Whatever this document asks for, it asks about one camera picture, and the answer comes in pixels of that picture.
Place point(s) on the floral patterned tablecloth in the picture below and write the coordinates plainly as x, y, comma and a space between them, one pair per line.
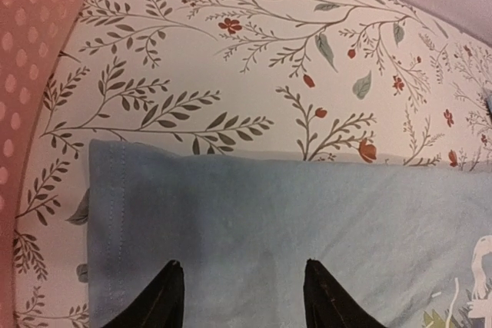
373, 82

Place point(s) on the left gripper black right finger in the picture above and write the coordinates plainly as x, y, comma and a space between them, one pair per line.
328, 305

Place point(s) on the pink plastic basket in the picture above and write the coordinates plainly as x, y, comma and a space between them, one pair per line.
33, 32

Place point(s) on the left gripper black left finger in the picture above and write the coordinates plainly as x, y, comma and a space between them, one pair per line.
161, 304

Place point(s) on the light blue printed t-shirt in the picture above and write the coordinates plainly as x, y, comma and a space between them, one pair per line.
411, 246

